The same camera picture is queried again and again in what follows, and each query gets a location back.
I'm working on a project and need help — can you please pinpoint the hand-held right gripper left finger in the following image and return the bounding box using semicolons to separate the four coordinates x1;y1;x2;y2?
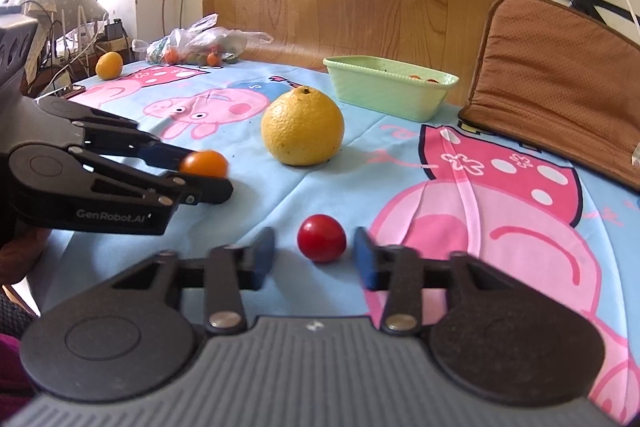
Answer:
107;227;277;335

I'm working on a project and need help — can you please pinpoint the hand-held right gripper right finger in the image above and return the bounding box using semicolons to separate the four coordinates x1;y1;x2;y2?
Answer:
354;227;531;335

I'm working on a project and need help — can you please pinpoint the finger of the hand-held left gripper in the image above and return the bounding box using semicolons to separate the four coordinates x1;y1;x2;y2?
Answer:
37;96;201;170
75;152;235;210

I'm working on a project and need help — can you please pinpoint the small orange tomato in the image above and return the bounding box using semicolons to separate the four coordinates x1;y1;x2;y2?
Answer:
179;150;230;178

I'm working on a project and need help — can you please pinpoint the red tomato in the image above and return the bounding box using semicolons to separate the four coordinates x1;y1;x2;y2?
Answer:
297;214;347;264

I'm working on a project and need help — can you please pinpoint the light green plastic basket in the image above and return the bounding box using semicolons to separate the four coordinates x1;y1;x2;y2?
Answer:
322;56;460;122

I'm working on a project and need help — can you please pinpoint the person's left forearm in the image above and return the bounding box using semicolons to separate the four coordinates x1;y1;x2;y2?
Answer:
0;227;53;293

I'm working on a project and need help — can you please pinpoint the black phone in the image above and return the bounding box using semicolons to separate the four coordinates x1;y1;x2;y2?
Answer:
47;86;88;100

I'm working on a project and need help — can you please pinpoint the small yellow orange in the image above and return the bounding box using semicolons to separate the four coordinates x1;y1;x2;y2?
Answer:
95;51;124;81

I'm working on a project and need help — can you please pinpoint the large yellow orange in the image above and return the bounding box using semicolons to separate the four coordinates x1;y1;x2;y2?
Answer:
261;86;346;166

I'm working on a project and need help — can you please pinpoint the clear plastic bag of produce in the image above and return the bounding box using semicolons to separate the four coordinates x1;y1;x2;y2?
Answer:
145;13;275;68

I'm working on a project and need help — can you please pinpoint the cartoon pig printed blanket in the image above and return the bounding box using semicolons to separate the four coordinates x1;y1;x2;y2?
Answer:
25;57;640;427

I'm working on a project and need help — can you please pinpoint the magenta clothing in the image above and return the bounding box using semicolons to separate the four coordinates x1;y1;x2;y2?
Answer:
0;332;36;413

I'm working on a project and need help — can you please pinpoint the brown mesh cushion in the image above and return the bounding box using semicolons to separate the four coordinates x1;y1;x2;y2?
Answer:
457;0;640;194

